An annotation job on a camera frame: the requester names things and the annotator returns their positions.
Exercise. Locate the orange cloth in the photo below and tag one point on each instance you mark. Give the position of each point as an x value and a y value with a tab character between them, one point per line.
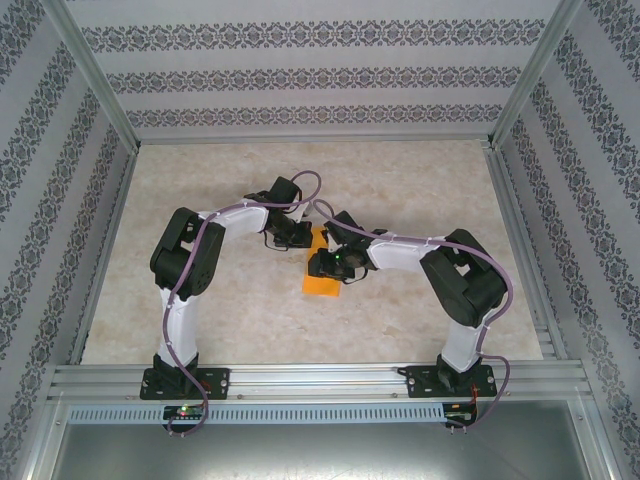
322	289

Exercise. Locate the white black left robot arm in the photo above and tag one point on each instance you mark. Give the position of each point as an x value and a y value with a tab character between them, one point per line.
240	222

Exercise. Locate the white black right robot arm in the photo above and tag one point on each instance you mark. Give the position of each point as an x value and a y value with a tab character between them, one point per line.
400	252

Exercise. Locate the grey metal sheet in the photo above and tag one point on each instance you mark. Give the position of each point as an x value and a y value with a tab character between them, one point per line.
320	455

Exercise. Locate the aluminium back rail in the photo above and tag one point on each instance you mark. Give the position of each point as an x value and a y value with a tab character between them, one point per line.
310	140

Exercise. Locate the aluminium mounting rail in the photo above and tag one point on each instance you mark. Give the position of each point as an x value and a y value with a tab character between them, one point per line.
310	380

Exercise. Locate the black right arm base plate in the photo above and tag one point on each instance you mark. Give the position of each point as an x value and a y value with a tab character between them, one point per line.
417	382

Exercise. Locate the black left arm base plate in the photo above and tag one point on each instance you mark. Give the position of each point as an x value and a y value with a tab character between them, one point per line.
217	382

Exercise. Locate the aluminium side rail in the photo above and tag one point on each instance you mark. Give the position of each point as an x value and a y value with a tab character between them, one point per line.
102	260

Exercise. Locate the aluminium frame post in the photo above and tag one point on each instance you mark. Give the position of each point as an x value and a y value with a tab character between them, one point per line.
96	75
529	75

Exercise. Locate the aluminium frame bar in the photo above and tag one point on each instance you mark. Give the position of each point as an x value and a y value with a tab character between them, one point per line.
47	440
592	440

